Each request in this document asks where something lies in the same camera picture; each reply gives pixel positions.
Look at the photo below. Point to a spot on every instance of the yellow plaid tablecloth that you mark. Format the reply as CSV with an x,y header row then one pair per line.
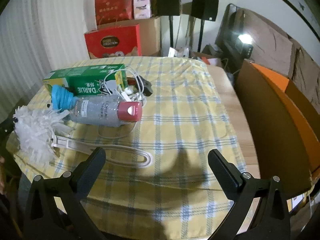
x,y
175,120

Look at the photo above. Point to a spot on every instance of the clear glass cup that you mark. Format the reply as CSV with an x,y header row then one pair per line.
x,y
110,133

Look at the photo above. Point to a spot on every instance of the white fluffy duster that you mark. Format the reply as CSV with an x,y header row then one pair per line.
x,y
32,130

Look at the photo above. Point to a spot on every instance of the black speaker stand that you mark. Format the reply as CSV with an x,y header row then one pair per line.
x,y
171,32
201,35

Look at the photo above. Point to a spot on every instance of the open box of clutter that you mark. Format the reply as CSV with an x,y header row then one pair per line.
x,y
200,55

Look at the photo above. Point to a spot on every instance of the white earphones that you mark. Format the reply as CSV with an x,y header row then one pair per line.
x,y
130,91

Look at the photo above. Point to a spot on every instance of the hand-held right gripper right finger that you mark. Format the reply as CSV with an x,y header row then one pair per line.
x,y
217,162

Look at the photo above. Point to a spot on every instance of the black star knob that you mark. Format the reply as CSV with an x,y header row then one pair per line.
x,y
147,87

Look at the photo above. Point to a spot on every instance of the cardboard box with orange flaps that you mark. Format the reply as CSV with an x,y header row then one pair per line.
x,y
270,120

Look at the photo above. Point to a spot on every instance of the pink tissue pack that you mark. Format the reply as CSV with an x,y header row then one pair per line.
x,y
142,6

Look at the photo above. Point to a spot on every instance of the white curtain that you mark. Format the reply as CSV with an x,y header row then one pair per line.
x,y
37,42

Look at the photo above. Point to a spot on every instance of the clear bottle with red cap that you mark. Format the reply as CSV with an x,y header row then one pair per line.
x,y
100,110

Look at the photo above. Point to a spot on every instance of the green toothpaste box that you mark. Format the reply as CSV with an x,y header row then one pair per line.
x,y
85,80

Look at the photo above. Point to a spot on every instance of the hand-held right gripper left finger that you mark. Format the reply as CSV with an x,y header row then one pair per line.
x,y
96,161

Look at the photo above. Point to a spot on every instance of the brown cardboard box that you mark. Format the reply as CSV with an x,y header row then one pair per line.
x,y
150,35

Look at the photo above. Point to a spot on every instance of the small red object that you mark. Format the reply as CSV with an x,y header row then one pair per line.
x,y
131,81

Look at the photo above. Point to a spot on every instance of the black speaker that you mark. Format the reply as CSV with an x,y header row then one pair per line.
x,y
205,5
168,0

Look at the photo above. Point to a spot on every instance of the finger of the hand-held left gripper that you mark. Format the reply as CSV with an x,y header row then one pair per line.
x,y
6,130

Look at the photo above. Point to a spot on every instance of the red chocolate gift box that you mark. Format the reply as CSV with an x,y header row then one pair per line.
x,y
112,42

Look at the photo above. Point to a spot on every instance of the black lamp with bright light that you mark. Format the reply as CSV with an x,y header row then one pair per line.
x,y
246,45

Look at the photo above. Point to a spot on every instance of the blue collapsible funnel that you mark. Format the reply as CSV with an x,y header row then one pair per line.
x,y
62,97

